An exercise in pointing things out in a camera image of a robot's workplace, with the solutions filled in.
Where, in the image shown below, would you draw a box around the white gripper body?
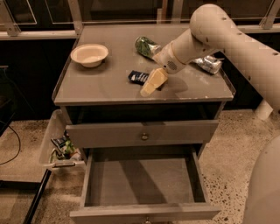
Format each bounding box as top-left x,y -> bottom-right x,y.
152,43 -> 186,74

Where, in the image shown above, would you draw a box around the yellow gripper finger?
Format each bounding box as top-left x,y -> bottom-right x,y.
140,68 -> 168,97

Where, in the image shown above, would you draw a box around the blue rxbar blueberry bar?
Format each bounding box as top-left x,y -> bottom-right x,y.
128,71 -> 149,86

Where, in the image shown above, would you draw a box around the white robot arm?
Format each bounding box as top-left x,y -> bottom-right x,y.
141,3 -> 280,224

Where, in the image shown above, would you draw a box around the grey drawer cabinet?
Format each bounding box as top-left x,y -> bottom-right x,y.
52,23 -> 236,156

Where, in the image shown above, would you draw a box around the grey upper drawer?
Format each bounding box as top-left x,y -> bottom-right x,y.
66,120 -> 218,148

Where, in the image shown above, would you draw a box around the brass upper drawer knob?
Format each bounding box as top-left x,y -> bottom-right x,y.
141,133 -> 149,141

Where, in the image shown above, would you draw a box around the open grey middle drawer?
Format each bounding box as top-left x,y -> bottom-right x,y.
70,145 -> 220,224

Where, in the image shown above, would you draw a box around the green soda can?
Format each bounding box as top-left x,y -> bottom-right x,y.
135,36 -> 162,60

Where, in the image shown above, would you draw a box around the silver blue soda can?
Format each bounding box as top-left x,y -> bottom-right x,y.
193,55 -> 222,74

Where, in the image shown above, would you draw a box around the white paper bowl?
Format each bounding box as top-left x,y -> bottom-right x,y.
70,44 -> 109,67

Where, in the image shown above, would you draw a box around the snack packets in bin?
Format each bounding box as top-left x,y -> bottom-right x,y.
49,131 -> 81,162

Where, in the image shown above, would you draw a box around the clear plastic bin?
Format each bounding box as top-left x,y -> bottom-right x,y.
39,109 -> 86,173

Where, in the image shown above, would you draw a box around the metal railing frame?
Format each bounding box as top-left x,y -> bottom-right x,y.
0,0 -> 280,39

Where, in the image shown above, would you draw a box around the black cable on floor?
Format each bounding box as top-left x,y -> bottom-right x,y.
0,120 -> 23,166

